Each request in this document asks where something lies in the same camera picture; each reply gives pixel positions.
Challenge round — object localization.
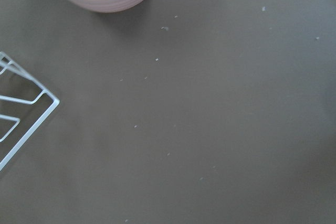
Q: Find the white wire cup rack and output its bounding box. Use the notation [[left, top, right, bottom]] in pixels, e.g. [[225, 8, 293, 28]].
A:
[[1, 52, 60, 170]]

